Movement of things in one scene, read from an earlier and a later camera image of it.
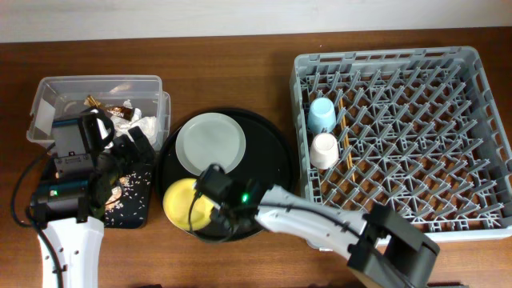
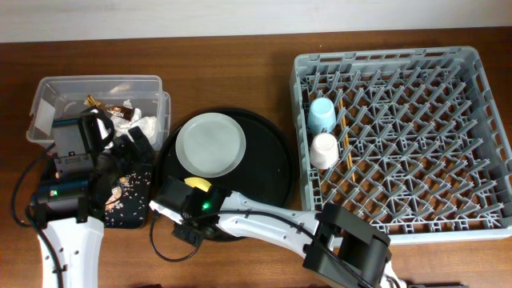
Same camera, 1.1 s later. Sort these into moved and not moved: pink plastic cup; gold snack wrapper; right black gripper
Moved: right black gripper
Not moved: gold snack wrapper; pink plastic cup
